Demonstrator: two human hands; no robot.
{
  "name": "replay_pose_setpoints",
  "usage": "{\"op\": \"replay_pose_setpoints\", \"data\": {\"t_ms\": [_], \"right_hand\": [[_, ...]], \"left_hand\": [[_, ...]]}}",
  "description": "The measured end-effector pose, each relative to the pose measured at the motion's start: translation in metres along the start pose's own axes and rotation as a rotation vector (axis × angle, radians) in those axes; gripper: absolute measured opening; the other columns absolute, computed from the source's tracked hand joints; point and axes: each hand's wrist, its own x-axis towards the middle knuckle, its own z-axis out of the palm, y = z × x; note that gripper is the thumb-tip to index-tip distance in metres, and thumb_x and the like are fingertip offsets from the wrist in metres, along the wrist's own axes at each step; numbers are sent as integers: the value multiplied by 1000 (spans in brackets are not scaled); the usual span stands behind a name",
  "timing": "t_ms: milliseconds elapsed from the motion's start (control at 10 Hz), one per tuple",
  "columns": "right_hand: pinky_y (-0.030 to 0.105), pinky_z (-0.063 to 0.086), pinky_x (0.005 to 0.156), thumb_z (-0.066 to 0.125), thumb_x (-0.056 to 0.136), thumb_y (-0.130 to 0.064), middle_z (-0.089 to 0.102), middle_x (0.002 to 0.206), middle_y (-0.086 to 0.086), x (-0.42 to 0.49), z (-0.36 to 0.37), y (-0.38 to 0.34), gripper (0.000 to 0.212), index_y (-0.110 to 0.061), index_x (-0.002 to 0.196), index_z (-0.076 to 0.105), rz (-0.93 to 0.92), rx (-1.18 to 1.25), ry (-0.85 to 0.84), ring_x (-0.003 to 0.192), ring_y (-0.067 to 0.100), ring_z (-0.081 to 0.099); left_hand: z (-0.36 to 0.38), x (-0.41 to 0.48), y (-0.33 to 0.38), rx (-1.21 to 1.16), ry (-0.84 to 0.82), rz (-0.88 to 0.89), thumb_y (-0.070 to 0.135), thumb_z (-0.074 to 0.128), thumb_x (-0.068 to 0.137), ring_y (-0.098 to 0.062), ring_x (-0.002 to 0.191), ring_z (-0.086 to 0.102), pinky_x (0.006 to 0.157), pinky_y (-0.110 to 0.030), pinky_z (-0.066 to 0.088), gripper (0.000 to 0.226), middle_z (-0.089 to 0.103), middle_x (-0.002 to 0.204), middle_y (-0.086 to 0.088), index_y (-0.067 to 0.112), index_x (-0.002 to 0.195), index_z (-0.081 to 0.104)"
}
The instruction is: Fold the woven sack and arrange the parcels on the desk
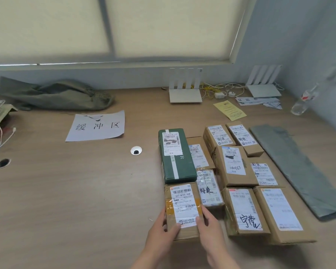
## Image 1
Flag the brown taped shipping box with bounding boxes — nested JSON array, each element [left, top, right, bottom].
[[164, 182, 205, 241]]

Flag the beige roller blind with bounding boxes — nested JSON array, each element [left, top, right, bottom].
[[0, 0, 112, 66], [104, 0, 251, 61]]

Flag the person's right forearm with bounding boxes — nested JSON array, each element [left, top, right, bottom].
[[206, 255, 241, 269]]

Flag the cluster of cardboard parcels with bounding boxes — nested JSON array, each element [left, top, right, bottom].
[[186, 122, 317, 245]]

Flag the white power cable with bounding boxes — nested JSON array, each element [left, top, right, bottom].
[[220, 82, 285, 95]]

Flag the beige tray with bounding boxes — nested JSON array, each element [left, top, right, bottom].
[[0, 100, 18, 139]]

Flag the grey plastic mailer bag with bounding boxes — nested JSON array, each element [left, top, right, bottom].
[[249, 124, 336, 221]]

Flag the person's left hand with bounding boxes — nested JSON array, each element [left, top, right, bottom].
[[146, 206, 183, 259]]

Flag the white paper sign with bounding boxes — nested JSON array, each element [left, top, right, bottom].
[[65, 110, 126, 143]]

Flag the clear plastic bottle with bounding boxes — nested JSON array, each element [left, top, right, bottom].
[[290, 83, 320, 116]]

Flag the person's left forearm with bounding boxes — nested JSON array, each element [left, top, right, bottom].
[[130, 249, 164, 269]]

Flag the yellow network cable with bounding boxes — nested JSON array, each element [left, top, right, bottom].
[[201, 83, 222, 99]]

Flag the dark green box parcel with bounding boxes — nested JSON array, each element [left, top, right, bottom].
[[158, 127, 197, 185]]

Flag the white charging cable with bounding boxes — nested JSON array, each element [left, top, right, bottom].
[[0, 117, 17, 156]]

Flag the yellow paper leaflet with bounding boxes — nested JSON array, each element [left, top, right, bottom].
[[213, 100, 248, 121]]

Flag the person's right hand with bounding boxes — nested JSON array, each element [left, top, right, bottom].
[[196, 205, 231, 262]]

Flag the white router with four antennas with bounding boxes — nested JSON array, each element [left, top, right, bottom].
[[245, 64, 284, 98], [169, 68, 204, 103]]

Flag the white window frame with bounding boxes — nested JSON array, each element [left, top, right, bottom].
[[0, 0, 259, 72]]

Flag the olive green cloth bag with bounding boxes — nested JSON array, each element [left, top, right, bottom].
[[0, 76, 114, 111]]

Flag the white paper envelopes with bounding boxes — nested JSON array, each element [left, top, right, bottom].
[[235, 96, 283, 110]]

